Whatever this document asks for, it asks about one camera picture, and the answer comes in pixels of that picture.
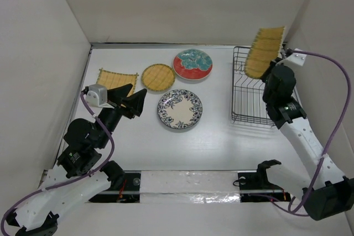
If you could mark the black wire dish rack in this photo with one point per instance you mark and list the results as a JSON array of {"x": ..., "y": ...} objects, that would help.
[{"x": 247, "y": 103}]

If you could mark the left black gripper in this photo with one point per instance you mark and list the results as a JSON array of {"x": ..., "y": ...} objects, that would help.
[{"x": 134, "y": 103}]

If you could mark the red teal ceramic plate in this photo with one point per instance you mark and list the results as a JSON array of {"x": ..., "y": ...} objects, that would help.
[{"x": 192, "y": 64}]

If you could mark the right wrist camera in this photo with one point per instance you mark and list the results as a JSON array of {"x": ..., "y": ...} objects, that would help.
[{"x": 294, "y": 57}]

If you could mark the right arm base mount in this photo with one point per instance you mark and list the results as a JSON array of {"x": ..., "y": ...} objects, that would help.
[{"x": 252, "y": 190}]

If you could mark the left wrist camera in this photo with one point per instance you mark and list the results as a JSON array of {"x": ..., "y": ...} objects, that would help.
[{"x": 96, "y": 95}]

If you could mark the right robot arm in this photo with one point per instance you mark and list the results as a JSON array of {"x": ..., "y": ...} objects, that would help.
[{"x": 325, "y": 188}]

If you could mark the blue floral white plate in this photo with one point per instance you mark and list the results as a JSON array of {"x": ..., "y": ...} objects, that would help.
[{"x": 179, "y": 109}]

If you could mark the fan-shaped bamboo tray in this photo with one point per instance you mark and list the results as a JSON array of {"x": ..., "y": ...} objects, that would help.
[{"x": 264, "y": 49}]

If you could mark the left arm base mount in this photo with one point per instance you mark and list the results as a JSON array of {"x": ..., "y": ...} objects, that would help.
[{"x": 127, "y": 192}]

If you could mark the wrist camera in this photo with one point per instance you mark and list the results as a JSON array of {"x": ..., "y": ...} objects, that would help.
[
  {"x": 96, "y": 95},
  {"x": 294, "y": 57}
]

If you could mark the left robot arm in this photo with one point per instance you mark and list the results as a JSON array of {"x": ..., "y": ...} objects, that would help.
[{"x": 84, "y": 168}]

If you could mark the round bamboo plate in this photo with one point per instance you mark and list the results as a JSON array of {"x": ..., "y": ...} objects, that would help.
[{"x": 158, "y": 77}]

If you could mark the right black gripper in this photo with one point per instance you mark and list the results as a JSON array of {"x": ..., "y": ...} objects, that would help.
[{"x": 270, "y": 67}]

